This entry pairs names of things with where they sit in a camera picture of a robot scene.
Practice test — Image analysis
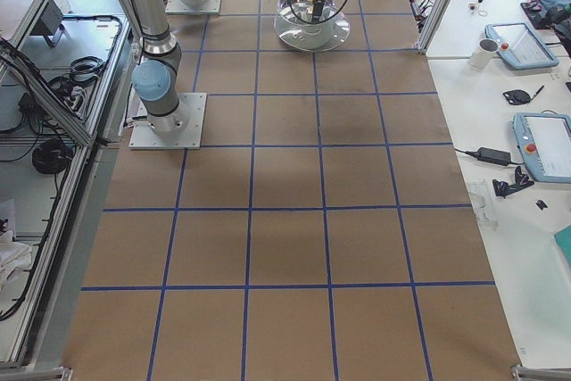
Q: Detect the glass pot lid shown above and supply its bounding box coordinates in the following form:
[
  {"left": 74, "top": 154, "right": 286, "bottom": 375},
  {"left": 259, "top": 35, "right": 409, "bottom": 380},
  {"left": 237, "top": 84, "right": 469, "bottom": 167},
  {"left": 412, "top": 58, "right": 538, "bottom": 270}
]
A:
[{"left": 272, "top": 0, "right": 352, "bottom": 52}]

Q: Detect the white mug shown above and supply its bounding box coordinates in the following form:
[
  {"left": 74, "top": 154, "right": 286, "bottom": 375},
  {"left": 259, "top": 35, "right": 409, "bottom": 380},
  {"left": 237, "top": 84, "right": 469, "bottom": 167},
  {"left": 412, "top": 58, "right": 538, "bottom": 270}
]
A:
[{"left": 468, "top": 38, "right": 499, "bottom": 70}]

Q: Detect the far blue teach pendant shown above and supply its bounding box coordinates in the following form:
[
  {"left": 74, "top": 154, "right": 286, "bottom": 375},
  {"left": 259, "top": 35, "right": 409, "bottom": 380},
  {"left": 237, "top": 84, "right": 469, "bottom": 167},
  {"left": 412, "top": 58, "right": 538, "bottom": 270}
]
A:
[{"left": 484, "top": 22, "right": 559, "bottom": 70}]

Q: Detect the blue teach pendant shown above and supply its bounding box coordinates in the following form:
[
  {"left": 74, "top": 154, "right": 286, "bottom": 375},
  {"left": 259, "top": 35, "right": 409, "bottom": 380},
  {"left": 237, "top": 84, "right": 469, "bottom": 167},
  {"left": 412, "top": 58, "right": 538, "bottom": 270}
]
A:
[
  {"left": 484, "top": 22, "right": 559, "bottom": 70},
  {"left": 512, "top": 112, "right": 570, "bottom": 184}
]

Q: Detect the black power brick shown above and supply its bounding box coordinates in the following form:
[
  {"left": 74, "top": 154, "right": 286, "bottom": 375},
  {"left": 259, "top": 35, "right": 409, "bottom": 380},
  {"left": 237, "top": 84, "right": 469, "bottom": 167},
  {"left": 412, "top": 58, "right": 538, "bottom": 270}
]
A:
[{"left": 476, "top": 147, "right": 512, "bottom": 166}]

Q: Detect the black pen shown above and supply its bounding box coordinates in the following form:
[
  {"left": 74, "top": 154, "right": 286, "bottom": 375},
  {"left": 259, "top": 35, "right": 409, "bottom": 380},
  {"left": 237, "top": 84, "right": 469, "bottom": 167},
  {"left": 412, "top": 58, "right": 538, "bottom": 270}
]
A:
[{"left": 532, "top": 85, "right": 545, "bottom": 100}]

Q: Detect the brown paper table cover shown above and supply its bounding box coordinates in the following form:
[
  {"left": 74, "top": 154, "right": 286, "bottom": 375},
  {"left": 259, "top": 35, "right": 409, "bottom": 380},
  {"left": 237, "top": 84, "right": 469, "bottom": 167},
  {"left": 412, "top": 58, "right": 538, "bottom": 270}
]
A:
[{"left": 62, "top": 0, "right": 518, "bottom": 380}]

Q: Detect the near blue teach pendant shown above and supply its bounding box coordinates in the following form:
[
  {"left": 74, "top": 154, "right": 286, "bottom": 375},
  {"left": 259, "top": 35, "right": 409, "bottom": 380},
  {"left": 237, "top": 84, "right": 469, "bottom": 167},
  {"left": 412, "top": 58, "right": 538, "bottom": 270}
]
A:
[{"left": 512, "top": 112, "right": 570, "bottom": 184}]

